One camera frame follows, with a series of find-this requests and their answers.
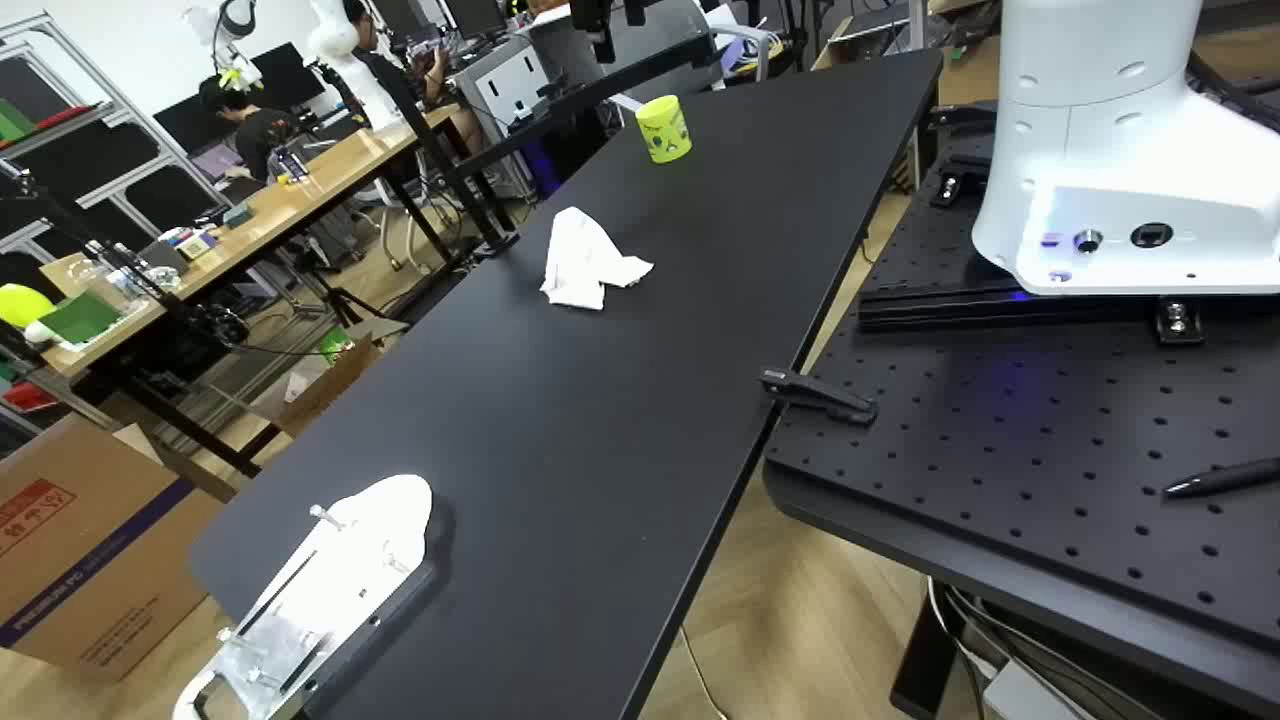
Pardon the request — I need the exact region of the white towel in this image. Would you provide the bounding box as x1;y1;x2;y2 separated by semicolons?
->
534;203;658;316

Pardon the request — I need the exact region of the yellow-green cup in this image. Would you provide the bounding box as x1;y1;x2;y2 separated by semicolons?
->
630;93;694;168

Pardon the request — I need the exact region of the grey computer case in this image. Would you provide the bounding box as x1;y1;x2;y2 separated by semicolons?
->
453;38;574;144

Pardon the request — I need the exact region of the seated person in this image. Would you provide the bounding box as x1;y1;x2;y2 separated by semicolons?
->
335;0;487;153

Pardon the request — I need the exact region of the wooden desk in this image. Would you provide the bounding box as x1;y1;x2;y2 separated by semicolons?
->
35;100;465;480

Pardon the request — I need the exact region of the black perforated mounting platform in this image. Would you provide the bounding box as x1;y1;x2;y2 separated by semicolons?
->
760;117;1280;720

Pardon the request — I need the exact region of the black laptop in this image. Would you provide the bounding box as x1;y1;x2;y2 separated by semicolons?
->
247;42;333;112

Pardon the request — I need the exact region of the green tray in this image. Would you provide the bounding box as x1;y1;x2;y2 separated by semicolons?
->
35;288;129;356

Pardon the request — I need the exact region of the cardboard box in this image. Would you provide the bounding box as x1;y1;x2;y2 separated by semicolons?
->
0;413;232;686

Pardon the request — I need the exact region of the black pen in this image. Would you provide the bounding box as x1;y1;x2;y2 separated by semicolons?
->
1161;451;1280;505

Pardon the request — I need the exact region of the black clamp handle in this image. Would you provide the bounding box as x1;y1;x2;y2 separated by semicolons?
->
760;369;880;432

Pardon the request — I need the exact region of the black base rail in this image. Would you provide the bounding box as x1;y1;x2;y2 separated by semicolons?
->
855;283;1280;339

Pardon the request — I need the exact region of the white metal bracket device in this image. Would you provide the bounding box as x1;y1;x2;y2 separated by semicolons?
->
172;472;453;720

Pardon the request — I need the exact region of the grey metal shelf frame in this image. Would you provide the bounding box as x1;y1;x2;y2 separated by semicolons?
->
0;11;222;273

